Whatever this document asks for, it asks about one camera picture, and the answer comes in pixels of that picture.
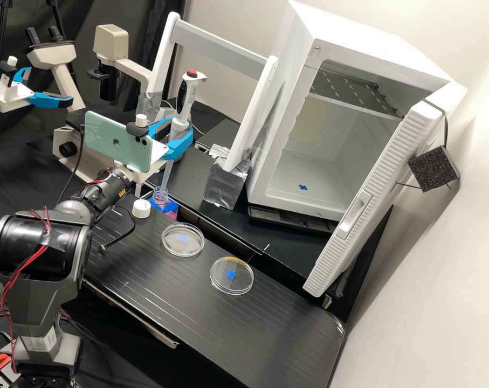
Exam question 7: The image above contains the incubator door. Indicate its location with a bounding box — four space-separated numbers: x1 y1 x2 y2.
302 82 470 298

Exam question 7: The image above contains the petri dish lid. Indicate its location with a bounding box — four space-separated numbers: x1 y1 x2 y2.
209 255 254 296

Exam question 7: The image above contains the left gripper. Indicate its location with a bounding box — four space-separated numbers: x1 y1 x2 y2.
0 66 75 112

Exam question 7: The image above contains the white cap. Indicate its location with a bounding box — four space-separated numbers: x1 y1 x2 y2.
132 198 151 219

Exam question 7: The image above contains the white pipette stand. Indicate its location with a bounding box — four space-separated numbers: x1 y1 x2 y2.
137 11 280 211

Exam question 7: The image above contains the black platform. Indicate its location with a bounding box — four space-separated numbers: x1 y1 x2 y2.
159 143 344 294
195 118 251 155
76 193 347 388

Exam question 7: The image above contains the right wrist camera phone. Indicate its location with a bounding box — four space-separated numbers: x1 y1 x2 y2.
83 110 169 174

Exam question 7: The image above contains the petri dish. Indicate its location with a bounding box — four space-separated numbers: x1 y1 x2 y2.
161 223 206 258

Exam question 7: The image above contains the white incubator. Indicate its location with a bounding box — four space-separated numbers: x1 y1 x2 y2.
244 0 452 223

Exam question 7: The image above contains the black cable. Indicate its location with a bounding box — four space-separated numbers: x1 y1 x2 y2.
99 203 137 254
56 124 86 204

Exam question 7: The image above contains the cream microscope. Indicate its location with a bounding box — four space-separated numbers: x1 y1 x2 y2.
25 24 164 183

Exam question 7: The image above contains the pipette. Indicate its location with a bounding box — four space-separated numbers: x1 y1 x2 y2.
157 69 208 196

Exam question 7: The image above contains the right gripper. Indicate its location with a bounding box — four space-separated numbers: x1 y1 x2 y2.
124 117 195 199

